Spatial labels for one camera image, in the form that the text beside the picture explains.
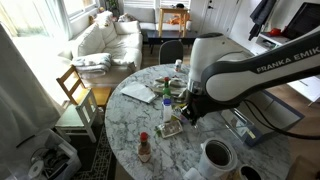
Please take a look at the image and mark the white curtain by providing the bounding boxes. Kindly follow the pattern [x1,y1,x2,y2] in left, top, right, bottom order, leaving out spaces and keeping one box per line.
[0,26,60,163]

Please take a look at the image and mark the clear storage bin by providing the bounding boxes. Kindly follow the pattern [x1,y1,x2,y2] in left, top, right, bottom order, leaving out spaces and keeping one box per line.
[0,129,81,180]

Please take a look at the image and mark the wooden chair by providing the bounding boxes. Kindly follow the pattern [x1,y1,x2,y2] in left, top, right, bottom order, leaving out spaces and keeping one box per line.
[56,66,111,108]

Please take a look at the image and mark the yellow snack packet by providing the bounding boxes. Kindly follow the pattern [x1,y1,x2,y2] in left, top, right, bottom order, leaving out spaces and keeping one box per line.
[172,105,188,121]

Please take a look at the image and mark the red object on cabinet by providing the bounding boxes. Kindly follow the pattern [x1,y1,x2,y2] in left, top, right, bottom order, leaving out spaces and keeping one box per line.
[269,28,281,36]

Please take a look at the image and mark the clear plastic cup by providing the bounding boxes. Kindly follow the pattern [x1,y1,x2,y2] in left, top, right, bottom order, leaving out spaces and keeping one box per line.
[198,138,238,180]

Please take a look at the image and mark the white bottle blue cap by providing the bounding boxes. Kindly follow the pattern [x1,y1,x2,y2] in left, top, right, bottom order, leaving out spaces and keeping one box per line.
[162,99,172,122]

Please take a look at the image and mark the dark grey dining chair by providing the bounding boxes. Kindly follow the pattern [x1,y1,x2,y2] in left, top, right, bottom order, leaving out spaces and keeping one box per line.
[159,40,184,64]

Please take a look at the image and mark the black television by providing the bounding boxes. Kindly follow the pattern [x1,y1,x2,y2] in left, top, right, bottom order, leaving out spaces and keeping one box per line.
[282,2,320,40]

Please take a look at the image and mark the dark hanging jacket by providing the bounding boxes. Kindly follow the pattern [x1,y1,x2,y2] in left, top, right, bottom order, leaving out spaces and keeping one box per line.
[248,0,276,41]

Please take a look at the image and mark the wooden stool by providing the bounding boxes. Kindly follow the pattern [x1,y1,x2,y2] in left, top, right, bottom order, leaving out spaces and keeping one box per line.
[158,6,188,37]

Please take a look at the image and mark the hot sauce bottle red cap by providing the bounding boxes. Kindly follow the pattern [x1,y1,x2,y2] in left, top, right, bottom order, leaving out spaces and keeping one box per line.
[138,132,151,163]

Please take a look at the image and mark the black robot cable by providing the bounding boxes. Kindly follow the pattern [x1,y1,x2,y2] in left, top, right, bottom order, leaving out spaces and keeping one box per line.
[243,99,320,141]

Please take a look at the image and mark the white pill bottle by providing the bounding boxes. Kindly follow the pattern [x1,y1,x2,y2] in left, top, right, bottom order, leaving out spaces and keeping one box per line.
[174,59,182,72]

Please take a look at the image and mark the black coffee table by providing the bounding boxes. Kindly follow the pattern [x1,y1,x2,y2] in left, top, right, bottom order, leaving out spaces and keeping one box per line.
[146,30,198,52]

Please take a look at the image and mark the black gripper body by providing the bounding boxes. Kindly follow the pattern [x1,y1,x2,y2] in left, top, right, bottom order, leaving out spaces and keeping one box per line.
[182,92,217,125]

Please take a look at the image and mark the green glass bottle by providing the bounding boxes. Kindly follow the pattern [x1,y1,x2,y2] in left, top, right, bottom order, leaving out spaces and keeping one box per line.
[162,77,171,99]

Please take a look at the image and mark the small clear snack tray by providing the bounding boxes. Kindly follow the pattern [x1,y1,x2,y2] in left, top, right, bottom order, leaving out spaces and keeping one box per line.
[158,120,183,138]

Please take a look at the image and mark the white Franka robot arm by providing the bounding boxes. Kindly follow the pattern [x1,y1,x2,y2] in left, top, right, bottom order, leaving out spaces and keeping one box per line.
[183,29,320,124]

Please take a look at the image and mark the white tv cabinet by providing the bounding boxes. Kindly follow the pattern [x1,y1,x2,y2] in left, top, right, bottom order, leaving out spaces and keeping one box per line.
[252,32,320,105]

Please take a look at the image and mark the folded grey blanket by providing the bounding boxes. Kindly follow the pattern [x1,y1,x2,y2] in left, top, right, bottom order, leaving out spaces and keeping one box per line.
[71,53,112,73]

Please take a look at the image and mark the dark blue cardboard box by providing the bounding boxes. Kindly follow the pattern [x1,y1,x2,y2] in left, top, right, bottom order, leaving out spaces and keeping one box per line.
[239,90,304,146]

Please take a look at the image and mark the white step stool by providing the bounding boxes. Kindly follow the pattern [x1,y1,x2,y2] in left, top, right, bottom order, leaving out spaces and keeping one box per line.
[55,89,102,143]

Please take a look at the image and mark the clear plastic box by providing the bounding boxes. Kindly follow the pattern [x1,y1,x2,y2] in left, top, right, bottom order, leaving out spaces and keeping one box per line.
[196,108,258,144]

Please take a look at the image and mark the white sofa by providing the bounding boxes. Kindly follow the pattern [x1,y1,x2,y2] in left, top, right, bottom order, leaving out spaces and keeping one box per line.
[59,11,143,87]

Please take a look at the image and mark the white folded paper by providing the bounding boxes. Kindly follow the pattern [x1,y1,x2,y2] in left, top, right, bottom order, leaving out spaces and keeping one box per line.
[121,82,157,103]

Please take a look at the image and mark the patterned floor rug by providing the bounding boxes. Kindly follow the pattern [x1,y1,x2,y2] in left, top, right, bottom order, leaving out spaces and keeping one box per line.
[71,125,116,180]

